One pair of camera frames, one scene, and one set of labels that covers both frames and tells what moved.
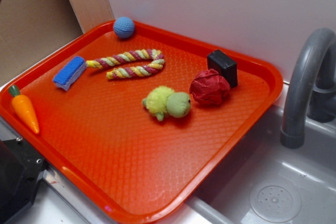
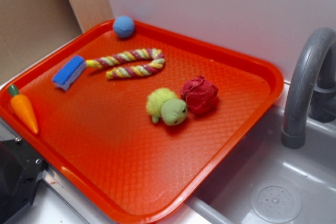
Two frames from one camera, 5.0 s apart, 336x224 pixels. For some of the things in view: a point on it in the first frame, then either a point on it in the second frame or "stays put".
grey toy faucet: [311, 92] stays put
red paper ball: [209, 88] to [200, 94]
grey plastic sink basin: [262, 182] stays put
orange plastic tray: [138, 124] stays put
